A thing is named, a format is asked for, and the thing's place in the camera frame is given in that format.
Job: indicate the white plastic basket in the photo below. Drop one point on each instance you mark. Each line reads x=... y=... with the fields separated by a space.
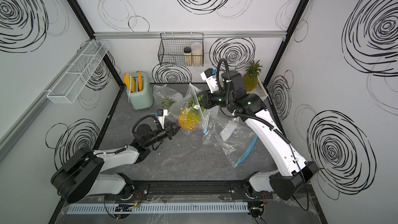
x=262 y=93

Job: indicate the white lid jar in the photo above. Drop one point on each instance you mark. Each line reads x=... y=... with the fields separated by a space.
x=197 y=54

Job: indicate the black lid spice jar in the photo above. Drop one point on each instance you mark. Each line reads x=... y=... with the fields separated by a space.
x=187 y=56

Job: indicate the white wire shelf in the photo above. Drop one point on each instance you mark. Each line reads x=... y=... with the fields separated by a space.
x=87 y=70

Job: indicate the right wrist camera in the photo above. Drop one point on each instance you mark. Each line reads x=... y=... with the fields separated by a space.
x=209 y=76

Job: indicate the pineapple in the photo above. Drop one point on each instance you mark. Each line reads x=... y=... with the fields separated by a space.
x=190 y=115
x=250 y=78
x=167 y=103

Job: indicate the black wire basket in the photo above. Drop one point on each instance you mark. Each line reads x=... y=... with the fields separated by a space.
x=172 y=45

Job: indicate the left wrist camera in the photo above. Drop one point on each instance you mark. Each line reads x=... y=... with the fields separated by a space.
x=161 y=115

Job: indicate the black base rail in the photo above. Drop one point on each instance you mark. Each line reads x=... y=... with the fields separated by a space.
x=146 y=190

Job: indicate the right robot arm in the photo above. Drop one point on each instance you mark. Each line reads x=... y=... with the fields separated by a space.
x=226 y=89

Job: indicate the mint green toaster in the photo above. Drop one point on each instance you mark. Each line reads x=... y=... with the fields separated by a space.
x=141 y=100

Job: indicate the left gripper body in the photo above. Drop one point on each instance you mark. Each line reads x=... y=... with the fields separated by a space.
x=166 y=132

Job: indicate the zip-top bag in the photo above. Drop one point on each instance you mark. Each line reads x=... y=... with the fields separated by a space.
x=214 y=124
x=237 y=154
x=191 y=94
x=160 y=92

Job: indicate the grey cable duct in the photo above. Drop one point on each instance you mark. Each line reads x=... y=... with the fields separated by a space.
x=158 y=208

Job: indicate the orange toast slice right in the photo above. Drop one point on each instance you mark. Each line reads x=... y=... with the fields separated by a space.
x=140 y=82

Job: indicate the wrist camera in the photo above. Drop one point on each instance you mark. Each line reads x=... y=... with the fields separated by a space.
x=209 y=76
x=161 y=115

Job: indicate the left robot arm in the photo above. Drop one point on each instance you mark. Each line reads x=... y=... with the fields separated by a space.
x=83 y=174

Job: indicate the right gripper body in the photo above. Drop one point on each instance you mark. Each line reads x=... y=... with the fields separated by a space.
x=218 y=98

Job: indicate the yellow toast slice left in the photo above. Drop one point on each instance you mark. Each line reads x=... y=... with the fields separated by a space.
x=129 y=82

